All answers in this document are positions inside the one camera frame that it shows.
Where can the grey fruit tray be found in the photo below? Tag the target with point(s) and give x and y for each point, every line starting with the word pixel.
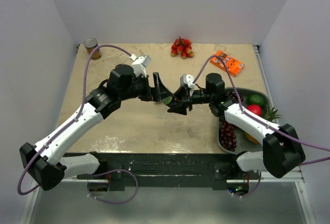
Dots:
pixel 243 144

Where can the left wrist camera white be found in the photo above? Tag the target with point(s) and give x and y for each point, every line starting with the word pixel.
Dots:
pixel 139 64

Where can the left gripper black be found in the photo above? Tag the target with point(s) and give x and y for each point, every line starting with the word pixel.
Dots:
pixel 150 95

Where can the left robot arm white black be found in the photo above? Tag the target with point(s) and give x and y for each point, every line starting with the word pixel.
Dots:
pixel 42 161

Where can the green bottle lid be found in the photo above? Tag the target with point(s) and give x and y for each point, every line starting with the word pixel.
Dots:
pixel 167 100

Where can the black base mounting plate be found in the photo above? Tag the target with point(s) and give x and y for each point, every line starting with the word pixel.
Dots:
pixel 121 170

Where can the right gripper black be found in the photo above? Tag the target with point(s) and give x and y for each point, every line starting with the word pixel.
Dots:
pixel 180 107

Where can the red toy apple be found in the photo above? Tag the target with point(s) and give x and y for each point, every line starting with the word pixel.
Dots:
pixel 256 109

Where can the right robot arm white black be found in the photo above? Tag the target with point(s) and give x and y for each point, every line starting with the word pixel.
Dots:
pixel 280 151

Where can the tin can fruit label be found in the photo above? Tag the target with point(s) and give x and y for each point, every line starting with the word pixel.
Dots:
pixel 90 44

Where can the toy pineapple orange yellow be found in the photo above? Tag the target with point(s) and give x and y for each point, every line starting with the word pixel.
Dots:
pixel 269 114

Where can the green lidded pill bottle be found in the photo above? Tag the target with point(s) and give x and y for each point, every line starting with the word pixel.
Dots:
pixel 173 102

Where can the orange cardboard box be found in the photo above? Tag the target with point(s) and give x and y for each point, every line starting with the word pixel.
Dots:
pixel 233 65

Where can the red toy fruit bunch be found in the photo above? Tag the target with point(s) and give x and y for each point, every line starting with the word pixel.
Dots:
pixel 183 48

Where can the dark red toy grapes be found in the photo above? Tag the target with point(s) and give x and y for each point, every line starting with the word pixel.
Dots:
pixel 227 137

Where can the green toy avocado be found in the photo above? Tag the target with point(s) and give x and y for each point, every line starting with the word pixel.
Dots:
pixel 256 99

